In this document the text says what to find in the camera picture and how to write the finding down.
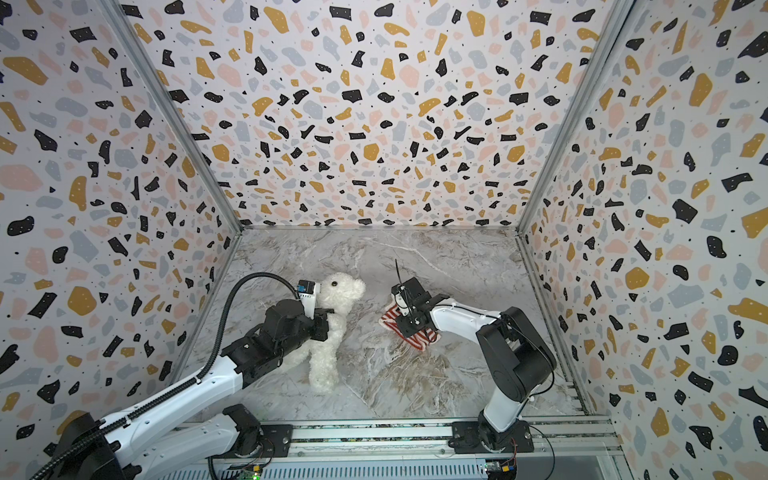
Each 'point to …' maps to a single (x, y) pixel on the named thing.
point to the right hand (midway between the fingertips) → (404, 318)
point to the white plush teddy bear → (338, 291)
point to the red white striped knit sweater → (420, 340)
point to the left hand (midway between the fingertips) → (337, 307)
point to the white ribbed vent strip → (339, 471)
